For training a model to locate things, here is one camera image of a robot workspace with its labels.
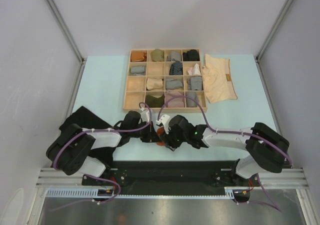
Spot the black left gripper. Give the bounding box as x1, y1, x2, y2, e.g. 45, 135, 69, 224
129, 120, 161, 143

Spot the orange and cream underwear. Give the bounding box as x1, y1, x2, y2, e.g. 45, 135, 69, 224
156, 127, 166, 147

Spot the black garment pile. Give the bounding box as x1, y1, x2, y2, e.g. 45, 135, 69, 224
59, 106, 116, 166

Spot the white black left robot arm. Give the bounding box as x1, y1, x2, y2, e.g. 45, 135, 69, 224
46, 106, 160, 185

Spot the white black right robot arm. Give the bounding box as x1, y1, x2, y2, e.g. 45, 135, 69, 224
156, 114, 290, 186

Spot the dark green rolled underwear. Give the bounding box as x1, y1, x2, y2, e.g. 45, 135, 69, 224
145, 94, 165, 108

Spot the grey rolled underwear bottom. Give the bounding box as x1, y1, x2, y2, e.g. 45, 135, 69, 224
185, 91, 199, 108

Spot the peach rolled underwear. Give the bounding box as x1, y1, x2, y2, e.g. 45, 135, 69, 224
146, 78, 163, 91

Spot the grey rolled underwear middle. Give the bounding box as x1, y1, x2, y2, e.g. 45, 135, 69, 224
165, 78, 183, 90

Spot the grey striped rolled underwear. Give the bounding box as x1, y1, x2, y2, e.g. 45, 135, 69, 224
187, 76, 203, 91

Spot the grey rolled underwear left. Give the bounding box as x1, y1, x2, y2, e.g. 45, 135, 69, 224
130, 66, 146, 76

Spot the peach underwear flat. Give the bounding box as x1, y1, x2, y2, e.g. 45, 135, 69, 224
202, 54, 238, 104

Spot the navy striped rolled underwear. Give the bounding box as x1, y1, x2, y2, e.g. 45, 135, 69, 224
169, 61, 183, 76

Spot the pink white rolled underwear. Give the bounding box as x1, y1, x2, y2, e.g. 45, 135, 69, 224
187, 63, 201, 76

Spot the orange rolled underwear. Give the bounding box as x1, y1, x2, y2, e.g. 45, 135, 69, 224
130, 51, 147, 62

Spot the olive rolled underwear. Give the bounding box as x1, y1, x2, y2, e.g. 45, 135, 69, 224
150, 49, 165, 62

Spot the grey rolled underwear top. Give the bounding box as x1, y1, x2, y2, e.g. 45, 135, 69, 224
167, 50, 182, 62

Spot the black rolled underwear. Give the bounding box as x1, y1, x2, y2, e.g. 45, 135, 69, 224
182, 49, 200, 62

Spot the wooden grid organizer tray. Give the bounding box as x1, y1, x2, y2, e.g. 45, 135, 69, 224
123, 48, 208, 113

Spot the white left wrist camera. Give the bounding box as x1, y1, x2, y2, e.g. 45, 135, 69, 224
140, 107, 153, 123

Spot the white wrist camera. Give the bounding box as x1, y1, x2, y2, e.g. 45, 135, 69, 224
156, 114, 172, 134
140, 107, 153, 123

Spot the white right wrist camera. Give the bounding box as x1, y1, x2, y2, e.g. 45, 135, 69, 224
156, 114, 172, 134

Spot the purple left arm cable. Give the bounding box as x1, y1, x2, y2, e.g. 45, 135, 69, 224
52, 101, 153, 212

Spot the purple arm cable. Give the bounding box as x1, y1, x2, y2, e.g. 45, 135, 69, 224
157, 96, 293, 212
52, 101, 153, 212

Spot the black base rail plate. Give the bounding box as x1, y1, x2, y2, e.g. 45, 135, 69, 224
81, 160, 258, 192

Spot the white slotted cable duct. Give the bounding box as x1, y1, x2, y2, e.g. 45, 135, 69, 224
45, 187, 249, 201

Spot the aluminium frame profile front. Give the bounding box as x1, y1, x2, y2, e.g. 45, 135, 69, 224
36, 167, 309, 189

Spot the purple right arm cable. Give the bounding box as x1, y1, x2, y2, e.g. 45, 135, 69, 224
157, 96, 293, 212

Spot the aluminium corner post left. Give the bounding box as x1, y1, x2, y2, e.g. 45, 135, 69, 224
44, 0, 85, 65

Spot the aluminium corner post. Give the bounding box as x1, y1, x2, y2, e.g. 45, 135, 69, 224
44, 0, 85, 65
255, 0, 295, 63

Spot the aluminium corner post right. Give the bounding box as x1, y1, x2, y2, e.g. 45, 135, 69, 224
255, 0, 295, 63

